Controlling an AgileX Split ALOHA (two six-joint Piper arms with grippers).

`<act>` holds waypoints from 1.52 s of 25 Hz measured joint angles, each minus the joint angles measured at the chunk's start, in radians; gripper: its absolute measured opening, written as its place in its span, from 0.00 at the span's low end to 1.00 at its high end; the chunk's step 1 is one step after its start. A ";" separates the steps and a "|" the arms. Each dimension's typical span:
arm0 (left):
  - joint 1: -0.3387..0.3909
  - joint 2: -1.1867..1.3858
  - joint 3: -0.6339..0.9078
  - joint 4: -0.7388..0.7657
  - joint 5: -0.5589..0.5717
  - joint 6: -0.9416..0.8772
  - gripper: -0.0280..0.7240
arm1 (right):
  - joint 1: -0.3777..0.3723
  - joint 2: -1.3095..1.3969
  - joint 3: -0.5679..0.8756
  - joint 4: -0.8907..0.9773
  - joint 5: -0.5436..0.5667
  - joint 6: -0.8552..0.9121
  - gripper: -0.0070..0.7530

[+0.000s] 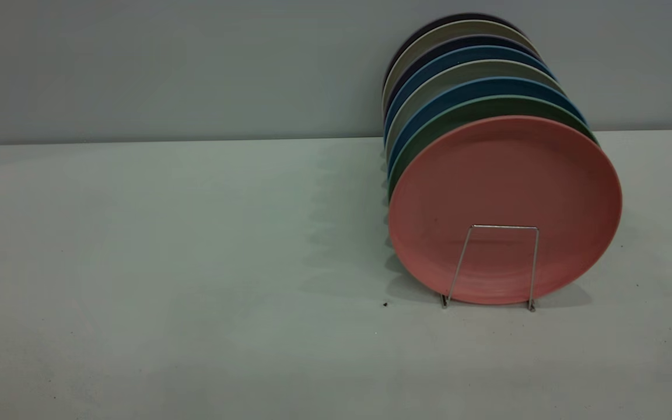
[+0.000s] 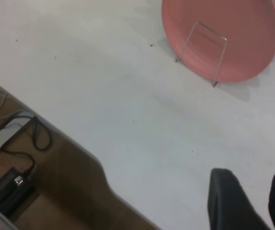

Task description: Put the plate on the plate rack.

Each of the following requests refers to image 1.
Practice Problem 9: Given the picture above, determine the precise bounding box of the dark purple round plate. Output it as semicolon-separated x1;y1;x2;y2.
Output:
384;13;524;88

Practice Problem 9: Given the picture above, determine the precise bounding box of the beige round plate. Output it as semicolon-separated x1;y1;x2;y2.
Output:
385;59;564;158
381;20;538;111

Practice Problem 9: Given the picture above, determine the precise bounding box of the silver wire plate rack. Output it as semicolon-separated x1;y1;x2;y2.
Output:
440;223;541;312

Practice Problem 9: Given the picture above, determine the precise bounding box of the blue round plate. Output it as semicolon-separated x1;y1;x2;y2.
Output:
384;45;556;141
388;76;588;176

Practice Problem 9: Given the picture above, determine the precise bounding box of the green round plate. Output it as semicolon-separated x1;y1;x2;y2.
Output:
388;95;599;200

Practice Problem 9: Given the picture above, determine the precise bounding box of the pink round plate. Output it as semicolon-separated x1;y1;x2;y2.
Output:
388;115;624;305

